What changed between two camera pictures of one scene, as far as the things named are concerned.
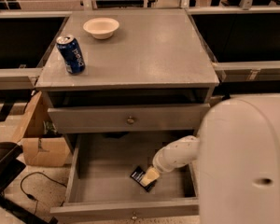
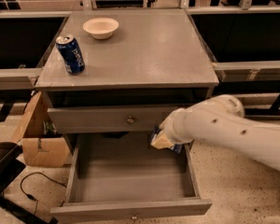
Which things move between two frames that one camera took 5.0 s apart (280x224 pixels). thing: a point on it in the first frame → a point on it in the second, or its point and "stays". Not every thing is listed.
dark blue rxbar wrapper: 137,175 → 177,147
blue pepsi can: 72,53 stays
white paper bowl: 101,28 stays
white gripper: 161,163 → 174,129
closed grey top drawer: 132,119 stays
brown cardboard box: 42,147 stays
